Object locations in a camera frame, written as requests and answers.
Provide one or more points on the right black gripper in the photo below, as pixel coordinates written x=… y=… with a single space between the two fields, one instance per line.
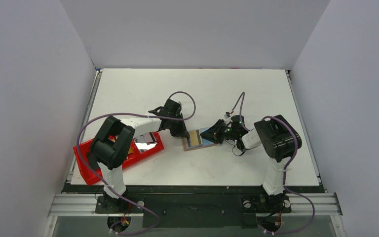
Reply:
x=218 y=132

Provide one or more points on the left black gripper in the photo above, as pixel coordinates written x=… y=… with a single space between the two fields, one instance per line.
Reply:
x=179 y=130

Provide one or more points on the tan leather card holder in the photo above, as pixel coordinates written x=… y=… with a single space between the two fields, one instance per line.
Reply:
x=206 y=143

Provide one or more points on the silver mirrored card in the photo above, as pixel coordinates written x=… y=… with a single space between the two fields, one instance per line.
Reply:
x=145 y=142

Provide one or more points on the red three-compartment bin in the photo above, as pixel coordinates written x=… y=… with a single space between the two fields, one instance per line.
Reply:
x=87 y=162

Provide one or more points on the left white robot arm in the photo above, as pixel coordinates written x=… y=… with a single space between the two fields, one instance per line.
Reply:
x=111 y=155

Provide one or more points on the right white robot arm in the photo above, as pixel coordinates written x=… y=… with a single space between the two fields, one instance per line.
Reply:
x=277 y=137

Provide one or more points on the gold cards stack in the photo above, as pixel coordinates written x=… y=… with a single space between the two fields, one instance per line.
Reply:
x=130 y=151

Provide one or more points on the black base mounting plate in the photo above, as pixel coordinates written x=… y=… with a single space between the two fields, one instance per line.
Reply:
x=188 y=210

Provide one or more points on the aluminium frame rail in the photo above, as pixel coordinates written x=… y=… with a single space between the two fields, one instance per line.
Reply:
x=327 y=206

